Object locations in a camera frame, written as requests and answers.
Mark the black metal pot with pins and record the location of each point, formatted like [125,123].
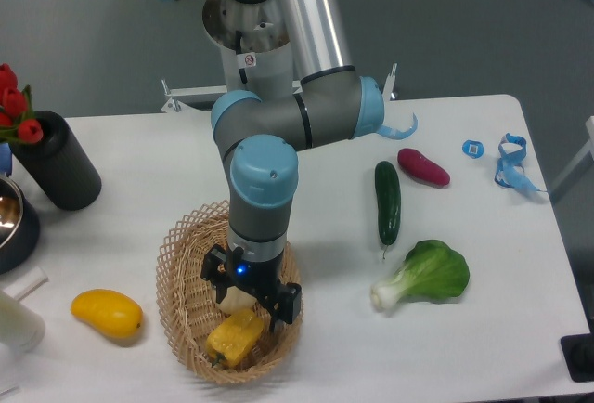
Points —
[20,226]

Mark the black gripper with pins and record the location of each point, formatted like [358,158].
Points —
[225,269]

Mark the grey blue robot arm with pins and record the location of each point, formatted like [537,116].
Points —
[259,140]

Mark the white plastic bottle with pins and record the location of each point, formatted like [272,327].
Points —
[21,328]

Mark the round blue sticker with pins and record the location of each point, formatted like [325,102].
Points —
[473,149]

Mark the crumpled blue ribbon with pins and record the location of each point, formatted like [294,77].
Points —
[510,173]

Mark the green bok choy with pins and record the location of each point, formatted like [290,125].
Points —
[431,270]

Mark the curved blue tape strip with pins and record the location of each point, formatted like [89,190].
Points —
[395,134]

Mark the yellow mango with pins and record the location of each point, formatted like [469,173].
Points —
[111,313]

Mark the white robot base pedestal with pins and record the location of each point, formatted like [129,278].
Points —
[254,45]

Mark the white steamed bun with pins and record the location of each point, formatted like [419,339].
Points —
[234,301]

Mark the black cylindrical vase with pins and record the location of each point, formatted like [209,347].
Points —
[59,164]

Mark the red tulip bouquet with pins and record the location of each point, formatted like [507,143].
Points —
[18,122]

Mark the purple sweet potato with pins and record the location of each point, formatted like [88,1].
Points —
[416,165]

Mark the dark green cucumber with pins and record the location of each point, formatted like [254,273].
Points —
[388,196]

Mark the white paper box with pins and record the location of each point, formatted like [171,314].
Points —
[26,284]

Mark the yellow bell pepper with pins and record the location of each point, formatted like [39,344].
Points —
[231,341]

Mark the woven wicker basket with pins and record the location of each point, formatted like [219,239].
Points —
[186,306]

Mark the white metal base frame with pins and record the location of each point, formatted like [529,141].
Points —
[179,99]

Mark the black device at edge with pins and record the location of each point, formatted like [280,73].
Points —
[578,355]

